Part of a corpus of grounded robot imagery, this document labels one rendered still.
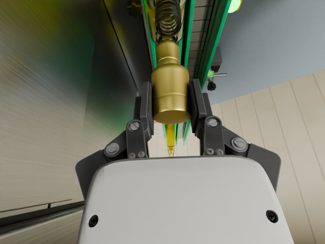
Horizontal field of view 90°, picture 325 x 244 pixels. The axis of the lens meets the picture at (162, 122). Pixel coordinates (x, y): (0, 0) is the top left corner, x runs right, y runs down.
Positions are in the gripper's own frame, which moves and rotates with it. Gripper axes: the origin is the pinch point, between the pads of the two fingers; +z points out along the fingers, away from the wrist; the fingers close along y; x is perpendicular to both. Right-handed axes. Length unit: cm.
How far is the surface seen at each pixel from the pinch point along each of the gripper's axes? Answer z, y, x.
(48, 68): 4.9, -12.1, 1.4
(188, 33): 31.4, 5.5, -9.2
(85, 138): 5.3, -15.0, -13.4
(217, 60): 51, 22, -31
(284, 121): 102, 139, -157
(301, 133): 84, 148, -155
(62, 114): 2.3, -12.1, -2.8
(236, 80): 67, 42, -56
